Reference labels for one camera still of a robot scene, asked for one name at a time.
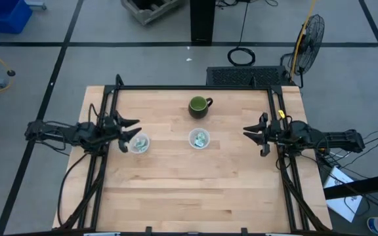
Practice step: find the grey cart caster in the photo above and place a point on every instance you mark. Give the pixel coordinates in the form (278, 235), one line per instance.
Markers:
(36, 5)

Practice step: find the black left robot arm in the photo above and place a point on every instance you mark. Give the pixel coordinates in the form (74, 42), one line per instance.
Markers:
(61, 132)

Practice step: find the black metal beam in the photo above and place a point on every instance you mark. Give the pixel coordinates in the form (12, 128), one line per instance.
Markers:
(366, 185)

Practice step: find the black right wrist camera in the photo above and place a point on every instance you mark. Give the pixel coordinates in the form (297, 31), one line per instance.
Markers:
(265, 150)

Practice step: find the black perforated computer case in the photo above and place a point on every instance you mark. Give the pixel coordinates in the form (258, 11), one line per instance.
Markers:
(235, 76)

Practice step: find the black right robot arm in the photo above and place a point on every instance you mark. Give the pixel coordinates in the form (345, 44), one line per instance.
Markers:
(340, 139)

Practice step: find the green white sweetener packet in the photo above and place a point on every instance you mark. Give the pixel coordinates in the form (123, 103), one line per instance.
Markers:
(138, 141)
(201, 136)
(143, 145)
(199, 143)

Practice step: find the black frame clamp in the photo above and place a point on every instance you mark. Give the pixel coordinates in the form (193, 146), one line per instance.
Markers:
(148, 230)
(244, 231)
(119, 80)

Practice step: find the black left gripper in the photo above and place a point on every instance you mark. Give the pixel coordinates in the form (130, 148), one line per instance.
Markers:
(112, 129)

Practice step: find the black tower box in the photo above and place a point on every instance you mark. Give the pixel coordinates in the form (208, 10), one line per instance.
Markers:
(202, 19)

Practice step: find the white printed paper sheet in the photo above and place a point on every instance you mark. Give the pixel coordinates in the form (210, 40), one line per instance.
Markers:
(340, 203)

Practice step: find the blue plastic bin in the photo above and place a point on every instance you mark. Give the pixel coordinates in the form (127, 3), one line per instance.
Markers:
(5, 16)

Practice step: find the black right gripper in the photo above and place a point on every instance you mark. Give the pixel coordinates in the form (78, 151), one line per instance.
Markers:
(276, 132)

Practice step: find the black round foot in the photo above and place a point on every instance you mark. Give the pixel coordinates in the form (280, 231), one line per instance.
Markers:
(10, 72)

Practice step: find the dark green ceramic mug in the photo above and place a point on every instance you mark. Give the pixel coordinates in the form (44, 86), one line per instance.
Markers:
(198, 111)

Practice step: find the black floor fan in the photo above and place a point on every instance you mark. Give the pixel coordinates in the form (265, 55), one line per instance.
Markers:
(310, 42)

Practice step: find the yellow tag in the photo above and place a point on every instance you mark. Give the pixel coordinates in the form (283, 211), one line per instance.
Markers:
(281, 114)

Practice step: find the grey crate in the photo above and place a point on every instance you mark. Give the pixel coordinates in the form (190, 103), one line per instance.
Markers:
(146, 13)

